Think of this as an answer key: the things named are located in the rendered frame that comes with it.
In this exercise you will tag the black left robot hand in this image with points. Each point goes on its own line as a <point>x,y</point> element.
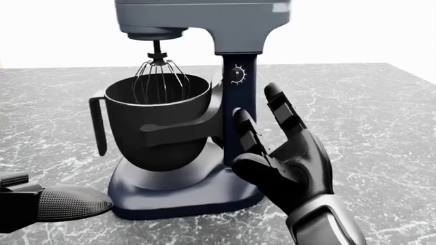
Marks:
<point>51,201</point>

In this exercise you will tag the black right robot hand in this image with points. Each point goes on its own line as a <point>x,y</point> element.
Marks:
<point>293,163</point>

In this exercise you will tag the dark blue mixer base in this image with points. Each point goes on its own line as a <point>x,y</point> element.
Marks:
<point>190,189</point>

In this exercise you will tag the grey stand mixer head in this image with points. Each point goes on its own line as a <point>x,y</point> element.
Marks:
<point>204,23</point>

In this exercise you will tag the black speed dial knob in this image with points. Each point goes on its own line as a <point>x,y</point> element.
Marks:
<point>237,74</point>

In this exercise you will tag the black mixing bowl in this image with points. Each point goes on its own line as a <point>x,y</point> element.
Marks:
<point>156,125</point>

